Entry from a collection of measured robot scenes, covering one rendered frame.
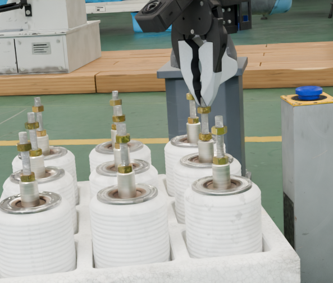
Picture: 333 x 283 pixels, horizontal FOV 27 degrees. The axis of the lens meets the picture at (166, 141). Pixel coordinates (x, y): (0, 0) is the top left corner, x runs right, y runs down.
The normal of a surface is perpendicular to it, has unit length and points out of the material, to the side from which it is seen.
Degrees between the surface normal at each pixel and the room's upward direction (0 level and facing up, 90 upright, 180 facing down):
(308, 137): 90
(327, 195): 90
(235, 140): 90
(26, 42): 90
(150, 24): 122
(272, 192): 0
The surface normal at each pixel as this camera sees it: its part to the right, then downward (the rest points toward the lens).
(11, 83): -0.18, 0.25
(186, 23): -0.73, 0.22
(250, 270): 0.11, 0.24
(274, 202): -0.06, -0.97
